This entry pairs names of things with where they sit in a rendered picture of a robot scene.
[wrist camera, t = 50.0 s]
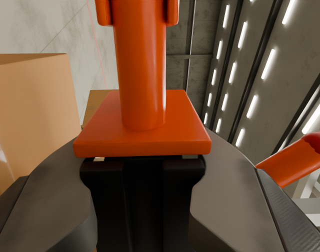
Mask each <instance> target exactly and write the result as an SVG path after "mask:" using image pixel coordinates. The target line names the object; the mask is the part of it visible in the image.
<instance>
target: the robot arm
mask: <svg viewBox="0 0 320 252"><path fill-rule="evenodd" d="M205 129H206V131H207V133H208V135H209V137H210V139H211V141H212V142H211V150H210V153H209V154H198V159H201V160H202V162H203V164H204V167H205V174H204V175H203V176H202V178H201V179H200V181H199V182H198V183H197V184H195V185H194V186H193V188H192V192H191V201H190V210H189V224H188V242H189V244H190V246H191V247H192V248H193V249H194V250H195V251H196V252H320V230H319V229H318V228H317V227H316V226H315V224H314V223H313V222H312V221H311V220H310V219H309V218H308V217H307V216H306V215H305V213H304V212H303V211H302V210H301V209H300V208H299V207H298V206H297V205H296V204H295V203H294V202H293V200H292V199H291V198H290V197H289V196H288V195H287V194H286V193H285V192H284V191H283V190H282V188H281V187H280V186H279V185H278V184H277V183H276V182H275V181H274V180H273V179H272V178H271V176H270V175H269V174H268V173H267V172H266V171H265V170H264V169H260V168H256V167H255V166H254V165H253V164H252V162H251V161H250V160H249V159H248V158H247V157H246V156H245V155H244V154H242V153H241V152H240V151H239V150H238V149H236V148H235V147H234V146H233V145H231V144H230V143H228V142H227V141H225V140H224V139H223V138H221V137H220V136H218V135H217V134H215V133H214V132H212V131H211V130H209V129H208V128H206V127H205ZM77 137H78V136H76V137H75V138H73V139H72V140H71V141H69V142H68V143H66V144H65V145H63V146H62V147H60V148H59V149H57V150H56V151H54V152H53V153H52V154H50V155H49V156H48V157H47V158H45V159H44V160H43V161H42V162H41V163H40V164H39V165H38V166H37V167H36V168H35V169H34V170H33V171H32V172H31V173H30V174H29V175H27V176H20V177H19V178H18V179H17V180H16V181H15V182H14V183H13V184H12V185H11V186H10V187H9V188H8V189H7V190H6V191H5V192H4V193H3V194H2V195H1V196H0V252H92V251H93V250H94V248H95V247H96V245H97V242H98V220H97V216H96V212H95V208H94V203H93V199H92V195H91V191H90V189H89V188H87V187H86V186H85V185H84V183H83V182H82V180H81V177H80V169H81V167H82V165H83V163H85V162H91V161H93V160H94V159H95V157H76V156H75V153H74V149H73V143H74V141H75V139H76V138H77Z"/></svg>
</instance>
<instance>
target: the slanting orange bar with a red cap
mask: <svg viewBox="0 0 320 252"><path fill-rule="evenodd" d="M255 167H256V168H257V169H264V170H265V171H266V172H267V173H268V174H269V175H270V177H271V178H272V179H273V180H274V181H275V182H276V183H277V184H278V185H279V186H280V187H281V188H284V187H286V186H288V185H290V184H292V183H293V182H295V181H297V180H299V179H301V178H303V177H305V176H306V175H308V174H310V173H312V172H314V171H316V170H318V169H319V168H320V131H315V132H310V133H306V134H305V135H304V136H303V137H301V138H300V139H299V140H297V141H295V142H294V143H292V144H290V145H289V146H287V147H285V148H283V149H282V150H280V151H278V152H277V153H275V154H273V155H272V156H270V157H268V158H266V159H265V160H263V161H261V162H260V163H258V164H256V165H255Z"/></svg>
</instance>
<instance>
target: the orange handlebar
mask: <svg viewBox="0 0 320 252"><path fill-rule="evenodd" d="M179 1H180V0H94V2H95V10H96V18H97V22H98V24H99V25H100V26H104V27H113V36H114V46H115V56H116V66H117V76H118V87H119V97H120V107H121V117H122V124H123V125H124V126H125V127H126V128H129V129H131V130H137V131H147V130H154V129H157V128H160V127H162V126H163V125H164V124H165V123H166V28H167V27H170V26H174V25H176V24H178V22H179Z"/></svg>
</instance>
